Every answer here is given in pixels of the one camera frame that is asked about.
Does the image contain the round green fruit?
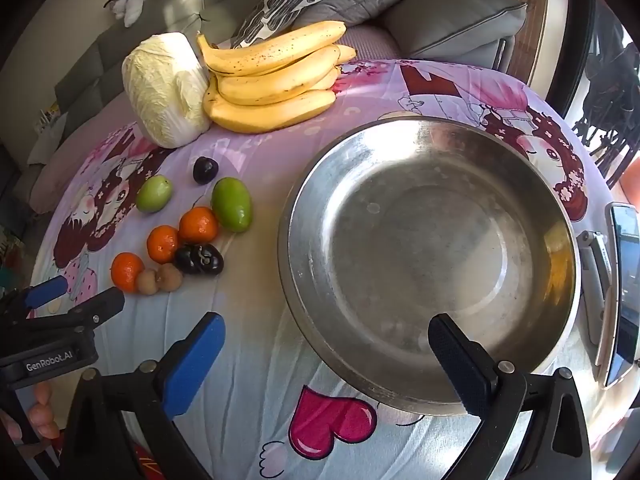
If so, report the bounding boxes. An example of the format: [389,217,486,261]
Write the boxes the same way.
[135,175,174,214]

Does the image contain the smartphone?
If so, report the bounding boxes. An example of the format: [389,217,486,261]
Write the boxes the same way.
[602,202,640,388]

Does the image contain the white grey device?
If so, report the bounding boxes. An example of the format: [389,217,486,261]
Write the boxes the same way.
[575,230,613,366]

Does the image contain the oval green fruit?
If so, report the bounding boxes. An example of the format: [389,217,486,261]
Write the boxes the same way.
[210,177,253,234]

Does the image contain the person's left hand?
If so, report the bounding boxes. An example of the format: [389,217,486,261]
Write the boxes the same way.
[0,382,62,448]

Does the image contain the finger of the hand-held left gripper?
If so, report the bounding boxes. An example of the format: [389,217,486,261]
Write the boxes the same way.
[0,275,69,322]
[20,287,126,335]

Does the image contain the colourful booklets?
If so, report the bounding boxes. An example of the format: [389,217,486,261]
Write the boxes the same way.
[37,102,63,126]

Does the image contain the printed cartoon blanket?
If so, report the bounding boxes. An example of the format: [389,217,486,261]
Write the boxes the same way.
[30,57,636,480]

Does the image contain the dark metal frame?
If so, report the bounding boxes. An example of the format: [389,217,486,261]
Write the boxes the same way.
[570,45,640,191]

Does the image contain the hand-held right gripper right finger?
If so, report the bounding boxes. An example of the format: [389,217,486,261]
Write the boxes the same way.
[428,312,594,480]

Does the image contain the small dark purple fruit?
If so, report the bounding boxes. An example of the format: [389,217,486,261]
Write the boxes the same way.
[193,156,219,186]

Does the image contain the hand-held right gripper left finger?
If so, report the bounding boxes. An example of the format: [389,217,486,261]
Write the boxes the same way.
[60,311,227,480]

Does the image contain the yellow banana bunch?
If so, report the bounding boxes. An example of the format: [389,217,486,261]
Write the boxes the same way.
[196,20,357,135]

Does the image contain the napa cabbage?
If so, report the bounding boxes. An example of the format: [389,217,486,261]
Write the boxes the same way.
[121,32,213,149]

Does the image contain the round metal bowl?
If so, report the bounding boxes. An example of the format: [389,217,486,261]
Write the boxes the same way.
[277,115,582,417]

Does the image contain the orange tangerine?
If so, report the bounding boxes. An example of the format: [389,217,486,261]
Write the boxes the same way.
[110,252,146,294]
[146,225,181,265]
[178,206,221,245]

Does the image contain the grey piped cushion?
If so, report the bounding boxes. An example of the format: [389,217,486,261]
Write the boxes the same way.
[377,0,529,61]

